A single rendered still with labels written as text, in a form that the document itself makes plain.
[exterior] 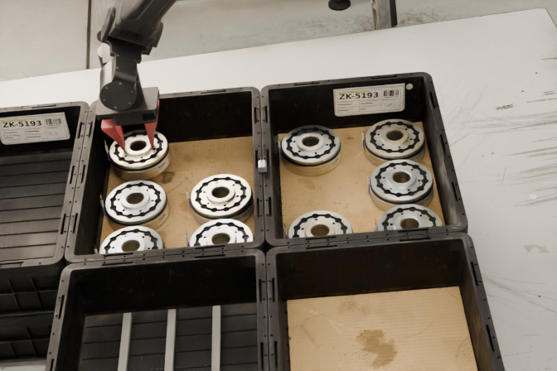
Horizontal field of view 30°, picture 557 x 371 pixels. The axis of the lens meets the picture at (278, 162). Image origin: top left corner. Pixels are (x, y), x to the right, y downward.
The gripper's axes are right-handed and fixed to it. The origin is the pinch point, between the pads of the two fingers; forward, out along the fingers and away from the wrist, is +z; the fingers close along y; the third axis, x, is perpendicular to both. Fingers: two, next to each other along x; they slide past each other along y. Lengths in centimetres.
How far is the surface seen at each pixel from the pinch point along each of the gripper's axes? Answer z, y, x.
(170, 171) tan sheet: 6.2, 4.8, -1.2
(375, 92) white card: -0.7, 41.7, 6.9
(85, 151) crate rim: -4.0, -7.4, -6.2
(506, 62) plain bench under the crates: 20, 72, 41
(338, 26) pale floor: 88, 41, 167
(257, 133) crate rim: -3.5, 21.1, -5.0
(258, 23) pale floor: 88, 13, 172
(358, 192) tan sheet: 6.9, 37.0, -10.4
